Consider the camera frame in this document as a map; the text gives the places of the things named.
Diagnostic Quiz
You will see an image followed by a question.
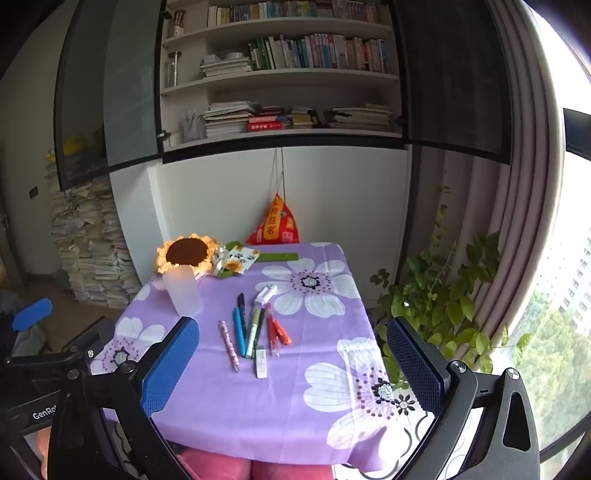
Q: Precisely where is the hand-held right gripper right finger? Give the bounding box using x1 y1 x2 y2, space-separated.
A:
387 316 540 480

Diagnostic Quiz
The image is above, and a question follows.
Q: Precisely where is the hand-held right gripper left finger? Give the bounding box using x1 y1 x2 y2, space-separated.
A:
46 316 200 480

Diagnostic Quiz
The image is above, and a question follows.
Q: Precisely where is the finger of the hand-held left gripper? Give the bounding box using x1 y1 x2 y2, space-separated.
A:
4 318 117 370
0 298 54 354

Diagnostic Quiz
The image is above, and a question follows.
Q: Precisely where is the translucent plastic cup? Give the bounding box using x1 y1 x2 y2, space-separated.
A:
161 265 204 317

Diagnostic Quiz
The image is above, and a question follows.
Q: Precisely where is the light green pen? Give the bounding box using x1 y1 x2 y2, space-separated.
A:
244 307 263 359

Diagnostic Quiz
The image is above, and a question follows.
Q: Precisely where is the red gel pen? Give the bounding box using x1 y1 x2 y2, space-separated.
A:
266 314 281 357

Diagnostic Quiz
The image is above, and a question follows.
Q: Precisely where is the person's left forearm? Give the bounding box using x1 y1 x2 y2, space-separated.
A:
36 427 51 468

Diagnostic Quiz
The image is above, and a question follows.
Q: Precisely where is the pink patterned pen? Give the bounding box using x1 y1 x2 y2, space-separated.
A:
218 319 241 373

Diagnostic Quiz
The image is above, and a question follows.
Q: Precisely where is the white patterned mat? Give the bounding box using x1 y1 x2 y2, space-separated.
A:
331 401 483 480

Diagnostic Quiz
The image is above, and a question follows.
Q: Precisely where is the teal pen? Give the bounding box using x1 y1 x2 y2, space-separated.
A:
232 307 248 358

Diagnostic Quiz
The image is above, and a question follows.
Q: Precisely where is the green leafy plant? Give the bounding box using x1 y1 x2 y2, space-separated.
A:
368 185 533 385

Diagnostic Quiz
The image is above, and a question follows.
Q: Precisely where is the tall pile of papers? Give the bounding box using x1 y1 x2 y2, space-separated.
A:
45 148 141 310

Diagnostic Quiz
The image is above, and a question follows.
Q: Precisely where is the slim black pen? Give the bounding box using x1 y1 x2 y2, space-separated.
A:
256 304 269 348

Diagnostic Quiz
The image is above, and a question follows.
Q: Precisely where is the crochet sunflower with green stem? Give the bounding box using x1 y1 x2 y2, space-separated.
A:
156 234 301 280

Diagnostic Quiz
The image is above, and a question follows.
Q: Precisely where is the orange highlighter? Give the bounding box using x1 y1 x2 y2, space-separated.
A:
271 315 293 347

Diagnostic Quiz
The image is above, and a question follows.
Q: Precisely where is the purple floral tablecloth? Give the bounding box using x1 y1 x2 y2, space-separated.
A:
90 241 437 472

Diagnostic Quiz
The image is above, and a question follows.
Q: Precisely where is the sunflower print card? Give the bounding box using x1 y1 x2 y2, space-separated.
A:
222 244 262 277

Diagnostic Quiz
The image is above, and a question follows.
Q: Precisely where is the pink cloth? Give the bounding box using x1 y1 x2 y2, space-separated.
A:
178 444 334 480

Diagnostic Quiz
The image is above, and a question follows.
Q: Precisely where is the yellow bag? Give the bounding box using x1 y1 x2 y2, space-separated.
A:
62 133 106 157

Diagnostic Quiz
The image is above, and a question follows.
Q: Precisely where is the red triangular pouch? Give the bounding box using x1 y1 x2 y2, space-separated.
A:
246 194 301 246

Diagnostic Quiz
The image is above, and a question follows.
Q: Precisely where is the pale pink curtain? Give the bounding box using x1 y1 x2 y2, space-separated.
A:
414 0 568 374

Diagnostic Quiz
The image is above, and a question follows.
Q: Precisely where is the dark glass cabinet door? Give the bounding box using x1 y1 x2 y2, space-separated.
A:
54 0 112 191
392 0 514 165

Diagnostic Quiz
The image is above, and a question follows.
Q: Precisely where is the clear plastic holder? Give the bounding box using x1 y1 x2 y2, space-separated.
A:
182 110 207 142

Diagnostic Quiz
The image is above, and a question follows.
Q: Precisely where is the frosted glass cabinet door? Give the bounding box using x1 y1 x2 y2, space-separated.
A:
102 0 168 168

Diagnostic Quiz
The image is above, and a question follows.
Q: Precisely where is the stack of grey magazines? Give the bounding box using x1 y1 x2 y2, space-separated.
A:
329 103 394 130

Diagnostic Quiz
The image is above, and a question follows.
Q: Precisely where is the stack of white booklets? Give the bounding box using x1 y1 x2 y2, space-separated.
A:
203 102 257 138

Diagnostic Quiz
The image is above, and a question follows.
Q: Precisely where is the stack of red books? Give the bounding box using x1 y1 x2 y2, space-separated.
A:
247 107 293 134

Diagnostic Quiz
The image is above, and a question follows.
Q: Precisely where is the tall glass vase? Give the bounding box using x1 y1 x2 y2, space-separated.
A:
165 52 182 89

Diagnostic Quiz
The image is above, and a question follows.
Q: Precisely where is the small stack of white books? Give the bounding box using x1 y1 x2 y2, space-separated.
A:
200 53 253 78

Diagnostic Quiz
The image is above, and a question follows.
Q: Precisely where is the white bookshelf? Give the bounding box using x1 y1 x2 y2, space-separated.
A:
158 0 408 154

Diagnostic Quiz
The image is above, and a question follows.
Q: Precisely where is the pouch hanging string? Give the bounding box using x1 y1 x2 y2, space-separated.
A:
274 148 287 197

